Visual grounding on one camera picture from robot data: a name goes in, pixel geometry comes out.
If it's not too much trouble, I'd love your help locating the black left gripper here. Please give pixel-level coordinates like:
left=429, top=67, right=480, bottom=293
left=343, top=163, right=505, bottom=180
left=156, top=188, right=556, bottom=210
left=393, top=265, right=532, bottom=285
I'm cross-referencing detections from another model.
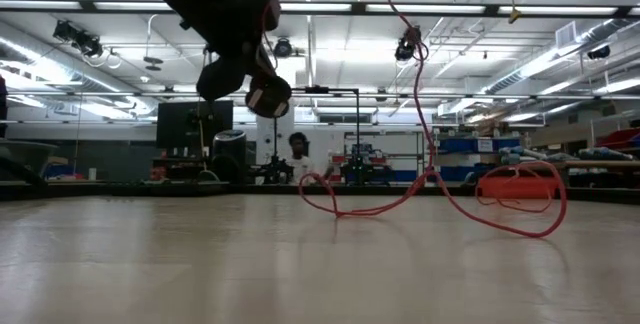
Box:
left=119, top=0, right=281, bottom=103

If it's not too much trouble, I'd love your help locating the thin red cord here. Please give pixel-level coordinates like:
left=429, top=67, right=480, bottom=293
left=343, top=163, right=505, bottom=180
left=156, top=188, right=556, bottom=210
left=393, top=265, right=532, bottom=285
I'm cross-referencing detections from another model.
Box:
left=298, top=0, right=569, bottom=239

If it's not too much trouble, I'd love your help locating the black monitor screen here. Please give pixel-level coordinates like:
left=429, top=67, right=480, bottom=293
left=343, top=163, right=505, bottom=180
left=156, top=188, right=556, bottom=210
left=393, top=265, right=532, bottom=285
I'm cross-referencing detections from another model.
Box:
left=156, top=99, right=235, bottom=150

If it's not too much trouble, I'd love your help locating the person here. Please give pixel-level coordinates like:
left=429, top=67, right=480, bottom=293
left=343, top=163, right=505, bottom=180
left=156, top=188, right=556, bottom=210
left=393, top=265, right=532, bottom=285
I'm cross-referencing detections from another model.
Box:
left=287, top=131, right=336, bottom=185

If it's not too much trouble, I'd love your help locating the background black robot rig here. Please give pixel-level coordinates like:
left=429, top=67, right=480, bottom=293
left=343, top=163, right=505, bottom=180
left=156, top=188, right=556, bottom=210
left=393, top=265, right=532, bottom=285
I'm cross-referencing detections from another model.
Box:
left=249, top=85, right=396, bottom=186

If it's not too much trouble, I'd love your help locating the black spotlight cluster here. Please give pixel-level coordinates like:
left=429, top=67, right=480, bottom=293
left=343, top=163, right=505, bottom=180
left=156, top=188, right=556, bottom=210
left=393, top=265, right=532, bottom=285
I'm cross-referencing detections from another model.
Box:
left=52, top=19, right=105, bottom=59

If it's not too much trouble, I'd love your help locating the blue storage bin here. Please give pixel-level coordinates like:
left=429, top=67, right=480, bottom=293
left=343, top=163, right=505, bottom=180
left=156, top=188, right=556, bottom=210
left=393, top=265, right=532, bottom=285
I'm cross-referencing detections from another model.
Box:
left=438, top=136, right=522, bottom=154

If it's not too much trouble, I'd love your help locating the red collapsible bin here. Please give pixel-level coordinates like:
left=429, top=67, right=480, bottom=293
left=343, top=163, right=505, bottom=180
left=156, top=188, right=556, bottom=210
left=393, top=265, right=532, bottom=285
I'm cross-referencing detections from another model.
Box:
left=474, top=173, right=561, bottom=200

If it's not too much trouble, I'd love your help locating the white air vent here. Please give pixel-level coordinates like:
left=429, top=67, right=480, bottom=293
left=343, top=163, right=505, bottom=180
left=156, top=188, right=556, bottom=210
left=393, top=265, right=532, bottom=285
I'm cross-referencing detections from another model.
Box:
left=554, top=20, right=580, bottom=51

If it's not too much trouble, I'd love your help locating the wooden workbench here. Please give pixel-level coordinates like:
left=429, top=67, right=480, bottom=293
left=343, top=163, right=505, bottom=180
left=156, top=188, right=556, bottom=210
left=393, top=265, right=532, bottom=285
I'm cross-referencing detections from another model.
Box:
left=519, top=158, right=640, bottom=188

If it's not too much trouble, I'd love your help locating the red tilted bin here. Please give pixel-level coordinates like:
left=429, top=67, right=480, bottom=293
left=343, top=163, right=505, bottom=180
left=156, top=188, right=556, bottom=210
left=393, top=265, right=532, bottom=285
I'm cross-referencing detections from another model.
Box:
left=596, top=127, right=640, bottom=150

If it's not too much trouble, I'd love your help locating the small black hanging camera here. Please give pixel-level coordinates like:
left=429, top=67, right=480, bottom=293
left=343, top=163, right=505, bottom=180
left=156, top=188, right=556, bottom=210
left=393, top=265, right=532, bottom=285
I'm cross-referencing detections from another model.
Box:
left=273, top=37, right=294, bottom=59

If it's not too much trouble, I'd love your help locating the silver air duct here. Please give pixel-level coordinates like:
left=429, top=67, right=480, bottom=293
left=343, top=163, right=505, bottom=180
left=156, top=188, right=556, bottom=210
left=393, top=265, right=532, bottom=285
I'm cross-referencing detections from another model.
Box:
left=479, top=16, right=640, bottom=96

